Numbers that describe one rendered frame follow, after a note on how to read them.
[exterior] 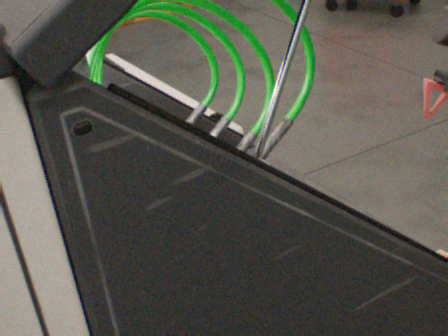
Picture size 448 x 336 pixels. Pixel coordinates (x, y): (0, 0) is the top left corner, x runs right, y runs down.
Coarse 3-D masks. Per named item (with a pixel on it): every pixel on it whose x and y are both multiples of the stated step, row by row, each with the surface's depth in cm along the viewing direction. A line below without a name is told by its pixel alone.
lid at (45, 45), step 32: (0, 0) 44; (32, 0) 41; (64, 0) 39; (96, 0) 40; (128, 0) 41; (32, 32) 39; (64, 32) 40; (96, 32) 41; (32, 64) 39; (64, 64) 40
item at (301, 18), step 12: (300, 12) 55; (300, 24) 55; (300, 36) 56; (288, 48) 56; (288, 60) 56; (288, 72) 57; (276, 84) 57; (276, 96) 57; (276, 108) 58; (264, 120) 58; (264, 132) 58; (264, 144) 59
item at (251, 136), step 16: (144, 0) 90; (160, 0) 91; (176, 0) 92; (192, 0) 94; (224, 16) 98; (240, 32) 101; (256, 48) 103; (272, 80) 107; (256, 128) 109; (240, 144) 109
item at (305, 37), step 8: (272, 0) 92; (280, 0) 92; (280, 8) 93; (288, 8) 93; (288, 16) 94; (296, 16) 94; (304, 32) 96; (304, 40) 97; (96, 48) 80; (304, 48) 98; (312, 48) 98; (88, 56) 80; (312, 56) 99; (312, 64) 99; (312, 72) 100; (304, 80) 101; (312, 80) 101; (304, 88) 101; (304, 96) 101; (296, 104) 101; (304, 104) 102; (296, 112) 101
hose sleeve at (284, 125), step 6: (282, 120) 101; (288, 120) 101; (276, 126) 101; (282, 126) 101; (288, 126) 101; (276, 132) 101; (282, 132) 101; (270, 138) 101; (276, 138) 101; (270, 144) 100; (264, 150) 100; (270, 150) 101; (264, 156) 100
